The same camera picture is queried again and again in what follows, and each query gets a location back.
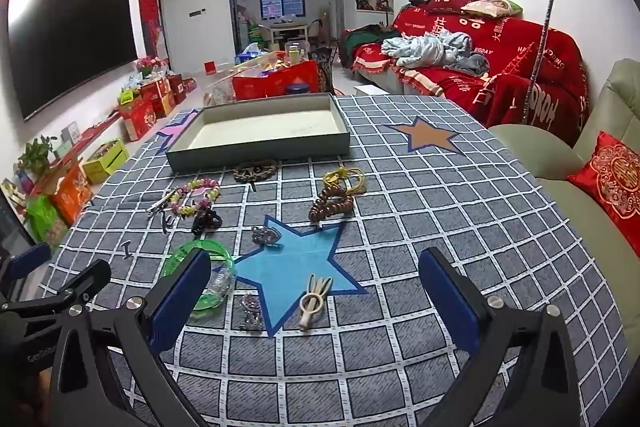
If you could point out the beige hair clip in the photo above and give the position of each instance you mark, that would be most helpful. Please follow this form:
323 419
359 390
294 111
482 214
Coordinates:
316 293

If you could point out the silver selfie stick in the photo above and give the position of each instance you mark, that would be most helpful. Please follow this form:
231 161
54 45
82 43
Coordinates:
542 42

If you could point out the light blue clothes pile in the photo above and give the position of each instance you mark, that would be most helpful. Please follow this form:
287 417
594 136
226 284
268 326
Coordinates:
430 47

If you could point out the green translucent bangle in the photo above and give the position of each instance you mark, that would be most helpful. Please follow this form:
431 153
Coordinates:
172 257

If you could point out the red covered sofa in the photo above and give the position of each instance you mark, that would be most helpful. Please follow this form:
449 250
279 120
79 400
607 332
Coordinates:
500 57

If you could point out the red sign card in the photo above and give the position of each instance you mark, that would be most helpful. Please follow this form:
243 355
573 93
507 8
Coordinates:
209 67

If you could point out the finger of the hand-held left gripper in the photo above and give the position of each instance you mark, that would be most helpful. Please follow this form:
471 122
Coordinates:
85 282
27 259

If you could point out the silver metal hair clip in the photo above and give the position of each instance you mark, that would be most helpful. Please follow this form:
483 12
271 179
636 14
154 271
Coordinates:
160 204

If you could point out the grey shallow cardboard tray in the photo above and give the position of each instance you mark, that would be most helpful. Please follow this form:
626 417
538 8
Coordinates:
200 157

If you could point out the dark red gift box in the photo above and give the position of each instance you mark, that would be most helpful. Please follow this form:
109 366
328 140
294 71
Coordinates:
177 88

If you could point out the blue tissue box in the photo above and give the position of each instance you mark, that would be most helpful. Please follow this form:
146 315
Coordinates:
250 52

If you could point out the yellow green cardboard box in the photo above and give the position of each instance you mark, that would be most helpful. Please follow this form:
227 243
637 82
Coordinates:
105 162

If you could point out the red gold gift box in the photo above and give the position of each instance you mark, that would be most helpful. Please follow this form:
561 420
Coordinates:
137 119

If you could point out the wide wall painting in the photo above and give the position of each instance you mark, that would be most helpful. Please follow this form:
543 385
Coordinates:
374 2

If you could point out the floral pillow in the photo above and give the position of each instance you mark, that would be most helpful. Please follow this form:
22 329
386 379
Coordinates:
492 8

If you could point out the silver rhinestone hair clip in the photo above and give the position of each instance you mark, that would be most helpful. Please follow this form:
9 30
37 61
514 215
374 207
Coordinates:
265 237

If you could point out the grey checked star blanket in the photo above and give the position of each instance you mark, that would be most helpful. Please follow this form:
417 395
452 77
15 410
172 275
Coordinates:
400 232

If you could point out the white dining table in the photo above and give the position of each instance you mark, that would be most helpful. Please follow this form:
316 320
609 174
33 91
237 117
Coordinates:
285 28

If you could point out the orange gift box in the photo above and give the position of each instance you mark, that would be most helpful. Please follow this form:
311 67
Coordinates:
72 197

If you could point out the red gold embroidered cushion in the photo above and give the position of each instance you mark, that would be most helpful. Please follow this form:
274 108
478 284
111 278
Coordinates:
610 182

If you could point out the black wall television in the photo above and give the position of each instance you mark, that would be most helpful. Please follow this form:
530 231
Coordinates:
70 42

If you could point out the pale green armchair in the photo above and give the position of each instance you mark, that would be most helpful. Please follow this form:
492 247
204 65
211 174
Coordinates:
600 117

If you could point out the purple silver hair clip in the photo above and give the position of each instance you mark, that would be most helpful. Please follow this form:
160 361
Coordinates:
250 307

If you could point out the green plastic bag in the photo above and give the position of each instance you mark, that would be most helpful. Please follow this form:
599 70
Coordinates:
45 219

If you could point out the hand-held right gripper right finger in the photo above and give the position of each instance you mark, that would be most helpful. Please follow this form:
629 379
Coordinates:
450 302

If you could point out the red paper wall decoration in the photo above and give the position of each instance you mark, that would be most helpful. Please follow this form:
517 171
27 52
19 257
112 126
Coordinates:
148 14

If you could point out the pink flower bouquet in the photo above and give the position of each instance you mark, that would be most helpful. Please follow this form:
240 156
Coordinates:
150 66

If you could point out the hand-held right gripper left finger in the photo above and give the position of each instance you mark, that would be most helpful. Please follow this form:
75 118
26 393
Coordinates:
180 302

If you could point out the dark green clothes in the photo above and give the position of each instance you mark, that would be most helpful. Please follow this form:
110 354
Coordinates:
365 38

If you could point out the potted green plant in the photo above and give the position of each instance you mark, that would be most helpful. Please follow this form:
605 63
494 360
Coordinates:
37 154

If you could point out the red low shelf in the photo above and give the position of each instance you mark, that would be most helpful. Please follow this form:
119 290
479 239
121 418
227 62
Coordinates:
95 134

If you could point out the black hair clip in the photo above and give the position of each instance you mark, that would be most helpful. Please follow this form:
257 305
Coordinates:
207 222

